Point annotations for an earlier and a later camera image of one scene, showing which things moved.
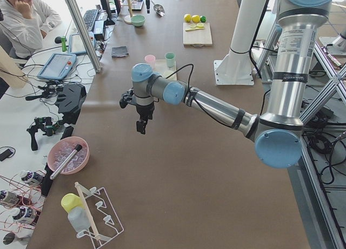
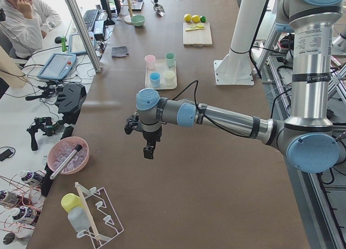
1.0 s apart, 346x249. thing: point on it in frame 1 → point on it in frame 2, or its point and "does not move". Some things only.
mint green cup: x=170 y=57 does not move
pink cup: x=151 y=59 does not move
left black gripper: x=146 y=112 → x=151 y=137
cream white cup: x=166 y=73 does not move
